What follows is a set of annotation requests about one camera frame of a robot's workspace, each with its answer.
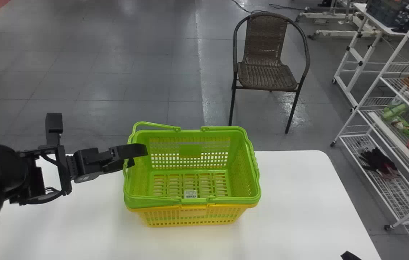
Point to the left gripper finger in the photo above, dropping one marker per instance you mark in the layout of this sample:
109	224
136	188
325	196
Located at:
121	164
130	150

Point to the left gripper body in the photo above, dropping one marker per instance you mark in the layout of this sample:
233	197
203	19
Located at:
88	164

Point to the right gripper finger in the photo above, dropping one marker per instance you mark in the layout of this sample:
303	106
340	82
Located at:
351	256

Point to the yellow basket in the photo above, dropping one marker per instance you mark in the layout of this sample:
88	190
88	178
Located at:
190	216

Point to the black gloves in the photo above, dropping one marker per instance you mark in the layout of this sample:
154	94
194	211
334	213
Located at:
378	160

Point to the green basket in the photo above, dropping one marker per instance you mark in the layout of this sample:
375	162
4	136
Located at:
250	180

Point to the green snack packet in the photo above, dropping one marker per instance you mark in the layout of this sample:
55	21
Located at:
406	128
394	111

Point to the brown wicker chair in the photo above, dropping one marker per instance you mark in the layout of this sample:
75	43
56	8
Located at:
264	74

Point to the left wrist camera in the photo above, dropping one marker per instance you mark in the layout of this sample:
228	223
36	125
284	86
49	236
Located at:
54	123

